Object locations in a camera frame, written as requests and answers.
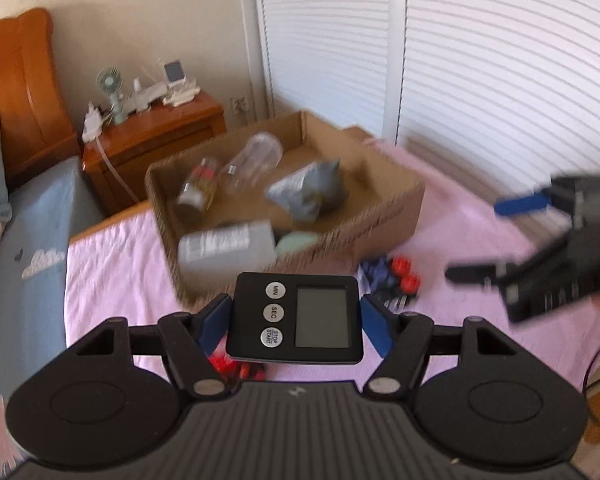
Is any grey elephant toy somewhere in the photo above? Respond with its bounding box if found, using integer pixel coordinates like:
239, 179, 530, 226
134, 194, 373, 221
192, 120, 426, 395
265, 160, 351, 224

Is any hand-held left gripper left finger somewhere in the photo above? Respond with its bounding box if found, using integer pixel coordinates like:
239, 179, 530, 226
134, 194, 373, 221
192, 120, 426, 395
75, 294, 233, 401

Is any wooden headboard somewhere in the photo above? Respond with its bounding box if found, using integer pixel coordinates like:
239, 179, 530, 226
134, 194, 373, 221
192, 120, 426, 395
0, 7, 82, 194

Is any low wall socket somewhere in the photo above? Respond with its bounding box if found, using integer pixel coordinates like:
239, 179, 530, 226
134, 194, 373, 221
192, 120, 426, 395
230, 96, 251, 124

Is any small green desk fan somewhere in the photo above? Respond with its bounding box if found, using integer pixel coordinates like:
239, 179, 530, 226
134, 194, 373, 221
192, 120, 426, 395
96, 67, 129, 124

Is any brown cardboard box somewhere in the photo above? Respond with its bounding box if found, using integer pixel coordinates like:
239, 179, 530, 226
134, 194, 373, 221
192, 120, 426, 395
145, 110, 426, 309

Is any teal round toy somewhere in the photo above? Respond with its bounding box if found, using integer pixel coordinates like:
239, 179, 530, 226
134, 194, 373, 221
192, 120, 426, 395
275, 231, 321, 257

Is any pink blanket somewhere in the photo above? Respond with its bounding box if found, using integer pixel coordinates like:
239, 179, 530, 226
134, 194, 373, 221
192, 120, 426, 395
64, 140, 600, 397

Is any wooden bed frame edge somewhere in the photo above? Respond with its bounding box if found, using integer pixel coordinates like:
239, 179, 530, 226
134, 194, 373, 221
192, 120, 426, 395
69, 200, 154, 245

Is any narrow white louvered door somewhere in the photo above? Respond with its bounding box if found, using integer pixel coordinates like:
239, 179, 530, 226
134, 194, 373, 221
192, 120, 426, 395
237, 0, 407, 147

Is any glass jar with metal lid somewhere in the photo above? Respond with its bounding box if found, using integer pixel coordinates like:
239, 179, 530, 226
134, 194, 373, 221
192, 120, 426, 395
175, 157, 222, 222

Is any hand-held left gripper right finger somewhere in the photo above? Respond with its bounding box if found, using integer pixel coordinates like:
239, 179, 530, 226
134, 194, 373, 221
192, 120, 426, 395
360, 294, 509, 398

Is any white power strip with charger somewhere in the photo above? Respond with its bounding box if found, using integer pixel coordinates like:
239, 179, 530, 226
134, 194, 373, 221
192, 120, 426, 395
82, 102, 104, 144

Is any white charging cable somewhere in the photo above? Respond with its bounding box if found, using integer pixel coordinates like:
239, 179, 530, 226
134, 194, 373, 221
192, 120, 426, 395
92, 137, 137, 202

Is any wooden nightstand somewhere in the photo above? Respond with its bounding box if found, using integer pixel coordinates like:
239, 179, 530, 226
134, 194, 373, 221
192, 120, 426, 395
81, 91, 228, 217

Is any black digital timer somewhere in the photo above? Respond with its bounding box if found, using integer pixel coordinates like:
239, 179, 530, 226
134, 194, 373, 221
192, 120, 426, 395
225, 272, 365, 365

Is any blue bed sheet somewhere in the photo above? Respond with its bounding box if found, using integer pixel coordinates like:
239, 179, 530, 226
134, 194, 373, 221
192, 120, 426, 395
0, 156, 107, 480

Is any dark blue toy car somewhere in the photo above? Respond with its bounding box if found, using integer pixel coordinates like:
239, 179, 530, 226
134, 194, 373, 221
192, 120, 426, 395
357, 255, 424, 312

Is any transparent plastic cup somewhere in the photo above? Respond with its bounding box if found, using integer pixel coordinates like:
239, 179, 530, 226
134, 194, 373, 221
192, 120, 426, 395
222, 132, 285, 192

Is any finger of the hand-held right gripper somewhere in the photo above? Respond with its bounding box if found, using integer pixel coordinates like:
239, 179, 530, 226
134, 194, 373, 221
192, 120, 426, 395
494, 187, 557, 217
444, 260, 517, 289

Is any wide white louvered door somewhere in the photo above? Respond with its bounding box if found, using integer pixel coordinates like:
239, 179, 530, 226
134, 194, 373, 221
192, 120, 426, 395
395, 0, 600, 197

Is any white bottle with green label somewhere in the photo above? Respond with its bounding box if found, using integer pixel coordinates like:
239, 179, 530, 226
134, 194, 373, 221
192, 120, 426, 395
177, 220, 277, 287

